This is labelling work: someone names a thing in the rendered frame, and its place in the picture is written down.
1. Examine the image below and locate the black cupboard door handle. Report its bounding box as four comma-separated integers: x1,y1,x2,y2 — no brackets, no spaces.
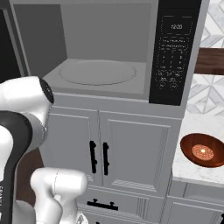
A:
88,140,99,174
101,142,110,177

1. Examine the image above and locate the grey drawer front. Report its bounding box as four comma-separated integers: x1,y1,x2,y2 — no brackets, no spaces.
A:
76,185,168,224

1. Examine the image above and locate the brown wooden bowl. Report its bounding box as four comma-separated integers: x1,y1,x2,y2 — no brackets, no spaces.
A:
179,132,224,169

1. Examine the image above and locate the dark wooden wall shelf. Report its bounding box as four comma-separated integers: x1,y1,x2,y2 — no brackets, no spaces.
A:
193,47,224,76

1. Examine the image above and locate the grey round turntable plate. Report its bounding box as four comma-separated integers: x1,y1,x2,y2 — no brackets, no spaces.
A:
58,59,137,87

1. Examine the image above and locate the grey microwave oven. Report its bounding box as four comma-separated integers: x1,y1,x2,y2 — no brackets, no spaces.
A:
8,0,211,108

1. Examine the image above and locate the round brown waffle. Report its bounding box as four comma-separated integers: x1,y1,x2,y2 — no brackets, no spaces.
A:
191,143,215,162

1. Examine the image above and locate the grey base cabinet run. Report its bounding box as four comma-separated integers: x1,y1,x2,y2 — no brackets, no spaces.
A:
163,178,224,224

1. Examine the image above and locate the black microwave door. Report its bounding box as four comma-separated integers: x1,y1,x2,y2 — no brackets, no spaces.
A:
0,8,32,85

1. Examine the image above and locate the grey cupboard door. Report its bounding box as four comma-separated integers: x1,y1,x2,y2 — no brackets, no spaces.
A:
38,105,103,187
98,109,183,198

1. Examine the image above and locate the black drawer handle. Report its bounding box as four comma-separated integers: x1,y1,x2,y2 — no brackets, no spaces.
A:
86,199,120,212

